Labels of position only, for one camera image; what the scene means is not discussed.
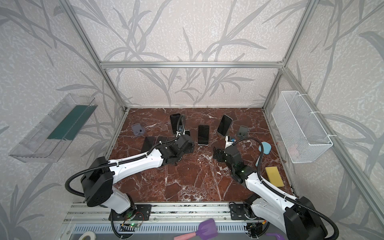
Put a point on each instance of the black phone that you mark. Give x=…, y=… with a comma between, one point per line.
x=147, y=144
x=161, y=140
x=203, y=135
x=174, y=118

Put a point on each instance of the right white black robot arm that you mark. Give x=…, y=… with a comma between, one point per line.
x=297, y=218

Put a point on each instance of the clear plastic wall shelf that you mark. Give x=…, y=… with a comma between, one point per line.
x=47, y=142

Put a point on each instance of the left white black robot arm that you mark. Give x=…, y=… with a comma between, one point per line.
x=96, y=184

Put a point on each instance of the yellow sponge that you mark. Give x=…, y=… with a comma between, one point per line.
x=274, y=177

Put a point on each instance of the back right blue phone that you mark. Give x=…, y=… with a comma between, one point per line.
x=225, y=124

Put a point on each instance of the white tape roll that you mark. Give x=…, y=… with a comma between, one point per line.
x=88, y=236

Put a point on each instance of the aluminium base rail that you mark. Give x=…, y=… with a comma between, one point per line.
x=159, y=218

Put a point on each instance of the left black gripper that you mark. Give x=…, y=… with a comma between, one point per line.
x=186, y=142

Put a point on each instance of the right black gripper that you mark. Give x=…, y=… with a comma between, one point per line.
x=221, y=154

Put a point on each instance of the white wire mesh basket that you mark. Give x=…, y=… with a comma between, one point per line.
x=304, y=137

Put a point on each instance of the grey phone stand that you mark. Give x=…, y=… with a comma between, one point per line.
x=138, y=130

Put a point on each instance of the purple pink toy shovel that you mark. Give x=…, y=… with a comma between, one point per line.
x=207, y=230

